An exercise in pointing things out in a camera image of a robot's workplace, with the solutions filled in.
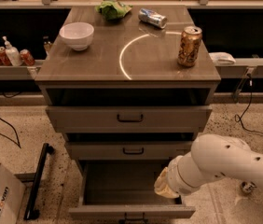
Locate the gold soda can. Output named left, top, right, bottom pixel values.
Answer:
left=177, top=25, right=202, bottom=67

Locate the green chip bag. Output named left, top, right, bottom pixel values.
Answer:
left=95, top=0, right=132, bottom=21

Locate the red soda can right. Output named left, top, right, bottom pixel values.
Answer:
left=20, top=49, right=35, bottom=66

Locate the grey top drawer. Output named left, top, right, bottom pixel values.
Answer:
left=47, top=105, right=212, bottom=133

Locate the grey drawer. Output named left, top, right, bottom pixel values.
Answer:
left=47, top=105, right=212, bottom=133
left=69, top=160, right=195, bottom=224
left=65, top=133, right=196, bottom=161

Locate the grey middle drawer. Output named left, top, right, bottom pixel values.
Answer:
left=65, top=133, right=196, bottom=161

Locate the black metal bar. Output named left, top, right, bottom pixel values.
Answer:
left=23, top=143, right=54, bottom=220

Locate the grey bottom drawer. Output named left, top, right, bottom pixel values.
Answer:
left=69, top=160, right=195, bottom=224

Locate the plastic bottle on floor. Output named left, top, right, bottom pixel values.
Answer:
left=240, top=181, right=256, bottom=195

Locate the silver blue soda can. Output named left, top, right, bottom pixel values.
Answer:
left=138, top=8, right=167, bottom=29

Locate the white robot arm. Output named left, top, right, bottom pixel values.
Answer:
left=154, top=134, right=263, bottom=199

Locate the small dark bottle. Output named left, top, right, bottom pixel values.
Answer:
left=43, top=35, right=52, bottom=54

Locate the black cable right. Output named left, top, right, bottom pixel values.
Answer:
left=233, top=73, right=263, bottom=141

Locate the grey drawer cabinet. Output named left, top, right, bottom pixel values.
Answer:
left=34, top=5, right=222, bottom=173

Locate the white folded cloth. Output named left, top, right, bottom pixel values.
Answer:
left=209, top=52, right=236, bottom=64

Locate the white bowl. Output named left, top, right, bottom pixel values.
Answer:
left=59, top=22, right=94, bottom=51

